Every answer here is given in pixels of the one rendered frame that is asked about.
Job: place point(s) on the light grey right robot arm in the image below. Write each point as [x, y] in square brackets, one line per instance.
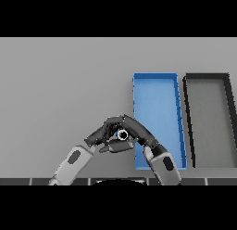
[163, 165]

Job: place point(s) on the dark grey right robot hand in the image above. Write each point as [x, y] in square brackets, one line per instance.
[142, 134]

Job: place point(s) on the blue pipe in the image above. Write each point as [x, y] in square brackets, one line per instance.
[122, 134]

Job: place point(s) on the blue bin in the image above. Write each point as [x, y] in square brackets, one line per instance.
[157, 116]

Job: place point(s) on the dark grey bin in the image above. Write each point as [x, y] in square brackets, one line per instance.
[209, 122]

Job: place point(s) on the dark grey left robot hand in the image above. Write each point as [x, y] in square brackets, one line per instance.
[100, 134]

